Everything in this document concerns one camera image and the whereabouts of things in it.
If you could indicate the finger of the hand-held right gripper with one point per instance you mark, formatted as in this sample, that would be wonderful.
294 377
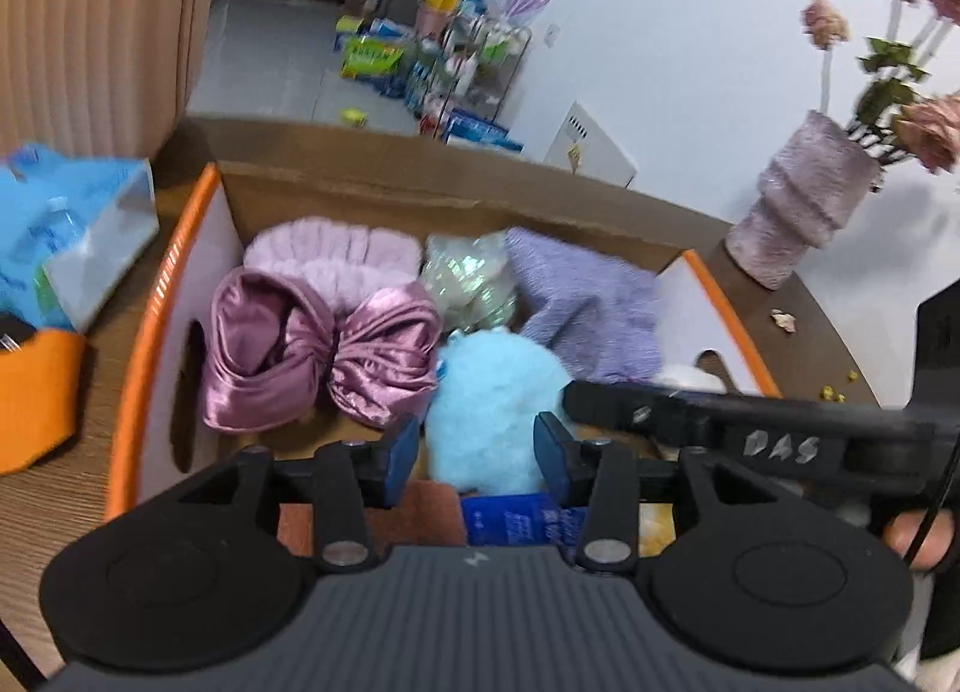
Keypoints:
637 411

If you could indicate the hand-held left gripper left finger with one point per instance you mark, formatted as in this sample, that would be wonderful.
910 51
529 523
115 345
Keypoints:
397 463

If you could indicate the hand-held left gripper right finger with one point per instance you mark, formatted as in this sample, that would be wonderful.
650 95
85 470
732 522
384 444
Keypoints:
551 459

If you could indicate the brown cloth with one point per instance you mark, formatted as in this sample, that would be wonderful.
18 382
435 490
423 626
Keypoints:
420 519

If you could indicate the blue and white packet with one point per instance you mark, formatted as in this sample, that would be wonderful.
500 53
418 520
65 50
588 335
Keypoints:
510 523

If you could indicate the light blue fluffy puff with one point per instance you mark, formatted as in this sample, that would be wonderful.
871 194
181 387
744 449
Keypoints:
487 407

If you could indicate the purple knitted cloth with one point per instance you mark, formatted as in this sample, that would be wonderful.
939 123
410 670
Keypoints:
592 302

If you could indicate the yellow fluffy puff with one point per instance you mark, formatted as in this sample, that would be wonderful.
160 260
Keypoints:
658 534

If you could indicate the mauve satin headband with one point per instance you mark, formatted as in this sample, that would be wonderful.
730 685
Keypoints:
262 355

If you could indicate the white iridescent pouch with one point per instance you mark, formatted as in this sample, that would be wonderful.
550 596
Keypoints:
469 280

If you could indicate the orange-edged cardboard box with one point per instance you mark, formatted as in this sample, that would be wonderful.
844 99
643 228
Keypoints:
375 201

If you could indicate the person's right hand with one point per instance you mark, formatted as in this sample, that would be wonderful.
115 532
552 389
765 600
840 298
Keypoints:
919 542

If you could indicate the scattered yellow crumbs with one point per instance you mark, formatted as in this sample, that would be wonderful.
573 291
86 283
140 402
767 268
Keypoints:
829 390

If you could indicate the fallen dried petal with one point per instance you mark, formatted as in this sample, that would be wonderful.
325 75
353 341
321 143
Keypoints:
784 320

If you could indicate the pink textured vase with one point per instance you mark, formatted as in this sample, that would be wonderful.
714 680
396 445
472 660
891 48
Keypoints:
802 205

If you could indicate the blue floor packages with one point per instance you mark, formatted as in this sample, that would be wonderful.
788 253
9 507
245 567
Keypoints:
480 131

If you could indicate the dried rose bouquet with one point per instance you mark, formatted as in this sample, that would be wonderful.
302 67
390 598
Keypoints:
922 122

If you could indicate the orange cloth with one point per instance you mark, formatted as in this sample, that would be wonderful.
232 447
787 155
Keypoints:
37 407

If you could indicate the storage trolley rack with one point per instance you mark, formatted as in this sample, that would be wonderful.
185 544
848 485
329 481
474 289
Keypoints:
472 62

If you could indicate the blue tissue packet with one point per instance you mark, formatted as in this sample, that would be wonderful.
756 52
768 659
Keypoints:
67 235

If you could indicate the green package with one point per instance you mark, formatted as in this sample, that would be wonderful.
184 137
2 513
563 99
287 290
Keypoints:
371 59

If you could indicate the peach ribbed suitcase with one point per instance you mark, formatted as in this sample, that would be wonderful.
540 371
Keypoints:
90 40

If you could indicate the white wall vent panel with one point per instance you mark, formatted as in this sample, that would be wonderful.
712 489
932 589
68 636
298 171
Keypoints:
592 145

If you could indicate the white wall socket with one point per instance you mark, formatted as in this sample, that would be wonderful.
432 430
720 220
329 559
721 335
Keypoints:
552 36

